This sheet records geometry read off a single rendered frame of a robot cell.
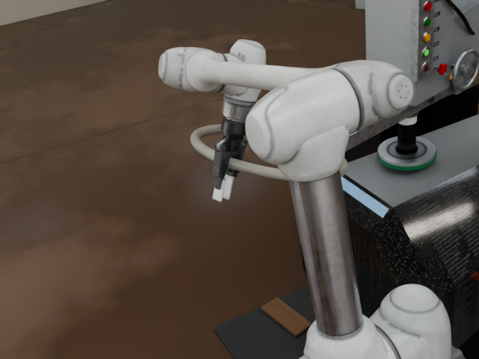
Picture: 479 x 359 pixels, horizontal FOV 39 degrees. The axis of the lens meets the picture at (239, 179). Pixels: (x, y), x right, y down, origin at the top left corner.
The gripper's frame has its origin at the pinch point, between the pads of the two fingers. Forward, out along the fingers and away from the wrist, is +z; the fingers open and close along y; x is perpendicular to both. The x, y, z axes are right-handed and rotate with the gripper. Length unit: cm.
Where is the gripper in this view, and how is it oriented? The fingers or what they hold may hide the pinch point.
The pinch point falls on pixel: (222, 187)
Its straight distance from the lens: 192.1
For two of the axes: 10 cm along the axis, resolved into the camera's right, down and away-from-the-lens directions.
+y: 5.6, -1.4, 8.2
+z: -1.9, 9.4, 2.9
